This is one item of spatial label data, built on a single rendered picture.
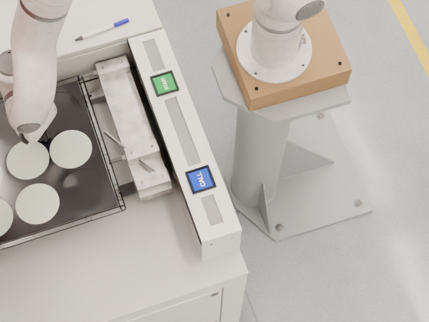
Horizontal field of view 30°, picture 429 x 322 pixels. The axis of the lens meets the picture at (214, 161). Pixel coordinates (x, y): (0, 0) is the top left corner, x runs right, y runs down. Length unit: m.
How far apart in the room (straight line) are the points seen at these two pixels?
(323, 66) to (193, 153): 0.42
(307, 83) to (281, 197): 0.87
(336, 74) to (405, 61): 1.15
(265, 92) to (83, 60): 0.45
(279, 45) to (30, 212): 0.69
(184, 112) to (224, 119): 1.08
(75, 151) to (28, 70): 0.40
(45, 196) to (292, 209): 1.15
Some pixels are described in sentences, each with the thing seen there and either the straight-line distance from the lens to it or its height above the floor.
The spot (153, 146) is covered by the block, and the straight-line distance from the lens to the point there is 1.89.
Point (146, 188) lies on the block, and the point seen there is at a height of 0.90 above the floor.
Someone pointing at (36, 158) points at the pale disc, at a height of 0.90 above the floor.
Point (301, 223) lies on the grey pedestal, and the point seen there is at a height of 0.01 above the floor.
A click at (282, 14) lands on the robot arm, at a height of 1.24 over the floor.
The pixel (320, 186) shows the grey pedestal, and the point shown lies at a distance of 2.84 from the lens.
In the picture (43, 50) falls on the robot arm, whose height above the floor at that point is 1.33.
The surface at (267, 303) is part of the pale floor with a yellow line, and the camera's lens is 2.70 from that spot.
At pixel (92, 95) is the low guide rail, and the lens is 2.03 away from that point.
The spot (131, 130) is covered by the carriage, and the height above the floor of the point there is 0.88.
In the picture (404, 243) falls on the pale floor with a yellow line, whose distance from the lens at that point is 2.83.
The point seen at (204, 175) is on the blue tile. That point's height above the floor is 0.96.
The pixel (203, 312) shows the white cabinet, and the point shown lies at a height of 0.60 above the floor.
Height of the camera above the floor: 2.61
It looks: 66 degrees down
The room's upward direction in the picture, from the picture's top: 2 degrees clockwise
